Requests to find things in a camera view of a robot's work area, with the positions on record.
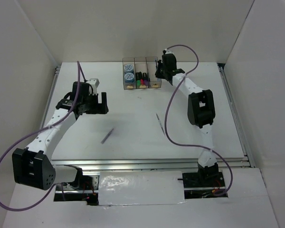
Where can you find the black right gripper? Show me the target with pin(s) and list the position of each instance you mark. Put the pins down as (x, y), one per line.
(157, 73)

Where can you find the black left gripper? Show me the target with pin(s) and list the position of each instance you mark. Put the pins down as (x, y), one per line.
(99, 108)

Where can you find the purple capped black highlighter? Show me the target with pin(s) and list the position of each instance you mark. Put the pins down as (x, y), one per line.
(145, 79)

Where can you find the green capped black highlighter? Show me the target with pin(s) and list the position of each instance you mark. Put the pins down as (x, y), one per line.
(138, 78)

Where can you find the thin black white pen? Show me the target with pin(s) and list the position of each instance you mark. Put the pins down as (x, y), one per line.
(160, 123)

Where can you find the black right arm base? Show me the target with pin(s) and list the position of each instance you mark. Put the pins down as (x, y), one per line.
(195, 188)

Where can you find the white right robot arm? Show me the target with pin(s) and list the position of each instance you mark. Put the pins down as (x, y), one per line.
(200, 111)

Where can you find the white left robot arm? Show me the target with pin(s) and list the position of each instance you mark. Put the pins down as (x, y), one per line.
(32, 166)

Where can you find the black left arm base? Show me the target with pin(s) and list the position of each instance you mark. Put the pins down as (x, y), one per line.
(84, 189)

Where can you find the right clear storage bin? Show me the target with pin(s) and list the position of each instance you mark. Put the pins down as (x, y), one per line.
(154, 82)

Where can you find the clear storage bin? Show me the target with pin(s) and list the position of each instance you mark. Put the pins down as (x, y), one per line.
(154, 82)
(140, 66)
(128, 60)

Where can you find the middle clear storage bin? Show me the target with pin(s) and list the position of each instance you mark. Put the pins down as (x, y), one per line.
(140, 66)

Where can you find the left clear storage bin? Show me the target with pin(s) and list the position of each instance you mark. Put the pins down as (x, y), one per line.
(128, 60)

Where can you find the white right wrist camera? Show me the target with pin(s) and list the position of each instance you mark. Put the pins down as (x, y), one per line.
(167, 52)

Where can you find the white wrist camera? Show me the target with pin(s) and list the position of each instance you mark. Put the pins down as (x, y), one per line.
(94, 83)
(167, 52)

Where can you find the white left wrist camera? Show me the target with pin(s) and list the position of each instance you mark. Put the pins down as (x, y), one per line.
(94, 83)

